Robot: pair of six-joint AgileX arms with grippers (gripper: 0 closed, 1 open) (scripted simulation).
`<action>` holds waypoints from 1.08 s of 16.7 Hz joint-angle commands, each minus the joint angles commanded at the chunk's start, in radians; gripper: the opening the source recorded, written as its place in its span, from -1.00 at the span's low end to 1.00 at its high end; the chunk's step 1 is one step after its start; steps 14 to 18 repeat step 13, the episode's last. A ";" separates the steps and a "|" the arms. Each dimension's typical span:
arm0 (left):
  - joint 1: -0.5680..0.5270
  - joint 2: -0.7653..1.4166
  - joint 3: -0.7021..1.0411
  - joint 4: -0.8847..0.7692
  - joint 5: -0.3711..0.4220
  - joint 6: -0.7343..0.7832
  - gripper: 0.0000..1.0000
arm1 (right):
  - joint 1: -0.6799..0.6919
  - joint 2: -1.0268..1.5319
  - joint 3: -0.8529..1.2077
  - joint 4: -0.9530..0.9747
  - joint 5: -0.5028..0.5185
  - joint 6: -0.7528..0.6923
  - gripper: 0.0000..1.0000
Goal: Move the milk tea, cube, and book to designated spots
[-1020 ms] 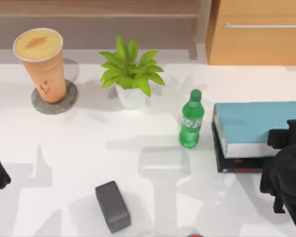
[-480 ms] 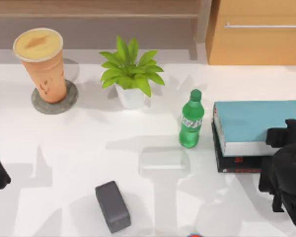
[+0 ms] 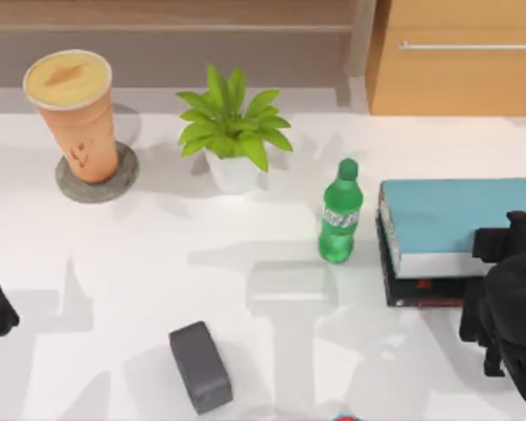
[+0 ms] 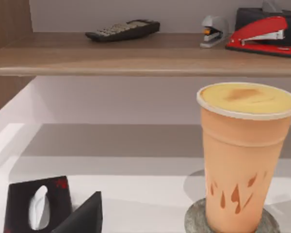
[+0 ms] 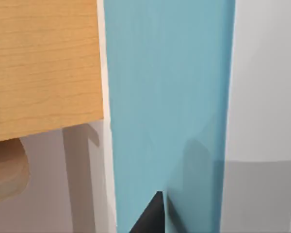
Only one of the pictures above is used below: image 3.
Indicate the green bottle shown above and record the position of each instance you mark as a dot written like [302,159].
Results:
[339,219]

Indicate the red round object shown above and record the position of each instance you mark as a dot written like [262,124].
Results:
[344,417]

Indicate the wooden cupboard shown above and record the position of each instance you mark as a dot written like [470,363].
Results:
[456,83]

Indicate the grey round coaster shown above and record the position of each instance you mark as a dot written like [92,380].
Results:
[127,173]

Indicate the orange cup with coffee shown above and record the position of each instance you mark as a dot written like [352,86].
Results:
[76,114]

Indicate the black book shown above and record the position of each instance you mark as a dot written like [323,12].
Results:
[396,289]

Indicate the green plant in white pot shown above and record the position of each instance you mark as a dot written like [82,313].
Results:
[232,127]

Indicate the dark grey box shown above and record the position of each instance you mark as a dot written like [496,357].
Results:
[201,368]

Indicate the blue book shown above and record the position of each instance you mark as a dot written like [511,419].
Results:
[438,215]

